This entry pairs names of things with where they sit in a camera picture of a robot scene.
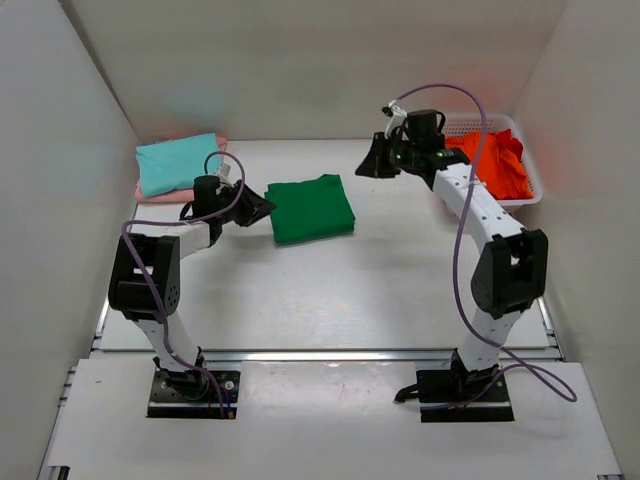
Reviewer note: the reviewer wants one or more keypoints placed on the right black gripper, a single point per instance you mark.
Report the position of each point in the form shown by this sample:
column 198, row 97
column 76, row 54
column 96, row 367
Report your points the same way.
column 375, row 164

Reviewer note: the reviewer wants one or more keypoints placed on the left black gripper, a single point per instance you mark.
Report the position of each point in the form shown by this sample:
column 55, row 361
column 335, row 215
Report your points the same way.
column 255, row 206

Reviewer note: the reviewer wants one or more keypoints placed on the green t shirt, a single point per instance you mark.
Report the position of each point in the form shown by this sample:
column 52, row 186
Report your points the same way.
column 310, row 210

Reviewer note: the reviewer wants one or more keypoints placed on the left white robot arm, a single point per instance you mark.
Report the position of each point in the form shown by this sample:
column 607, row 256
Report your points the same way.
column 145, row 284

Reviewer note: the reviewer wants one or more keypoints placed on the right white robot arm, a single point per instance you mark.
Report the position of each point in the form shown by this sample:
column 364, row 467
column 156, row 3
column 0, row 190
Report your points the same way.
column 511, row 270

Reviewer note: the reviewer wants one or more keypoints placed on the white plastic basket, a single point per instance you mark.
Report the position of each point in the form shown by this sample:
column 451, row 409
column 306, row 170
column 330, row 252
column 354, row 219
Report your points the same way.
column 463, row 130

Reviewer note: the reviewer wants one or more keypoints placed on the folded teal t shirt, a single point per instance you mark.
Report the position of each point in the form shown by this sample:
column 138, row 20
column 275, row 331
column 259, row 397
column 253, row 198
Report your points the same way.
column 170, row 165

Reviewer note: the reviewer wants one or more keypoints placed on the orange t shirt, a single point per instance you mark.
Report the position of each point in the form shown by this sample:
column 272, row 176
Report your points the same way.
column 501, row 168

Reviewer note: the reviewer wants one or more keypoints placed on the aluminium rail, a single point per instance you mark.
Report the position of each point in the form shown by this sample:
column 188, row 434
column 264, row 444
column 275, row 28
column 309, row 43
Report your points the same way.
column 406, row 355

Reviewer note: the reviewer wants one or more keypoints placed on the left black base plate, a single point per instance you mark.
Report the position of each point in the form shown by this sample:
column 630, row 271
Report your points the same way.
column 172, row 399

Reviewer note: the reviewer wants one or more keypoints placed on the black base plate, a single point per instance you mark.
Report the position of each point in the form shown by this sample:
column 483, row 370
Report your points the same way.
column 172, row 399
column 441, row 402

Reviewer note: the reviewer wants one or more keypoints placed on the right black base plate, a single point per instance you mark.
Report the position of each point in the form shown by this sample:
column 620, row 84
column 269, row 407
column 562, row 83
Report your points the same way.
column 441, row 402

